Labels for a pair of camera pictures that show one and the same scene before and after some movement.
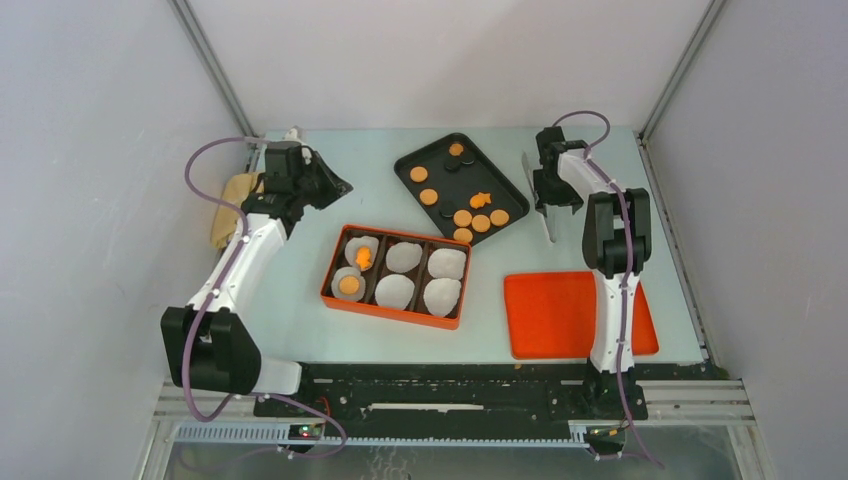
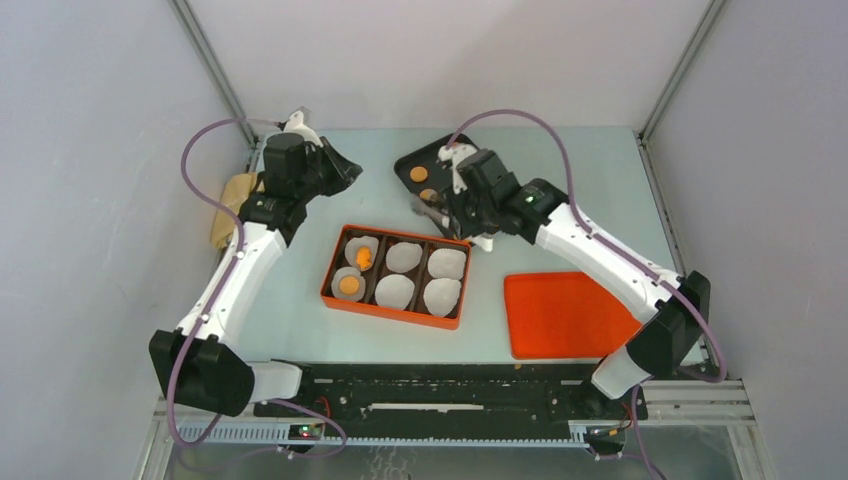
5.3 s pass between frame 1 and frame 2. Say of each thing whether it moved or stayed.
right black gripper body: moved
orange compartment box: stayed
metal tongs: moved
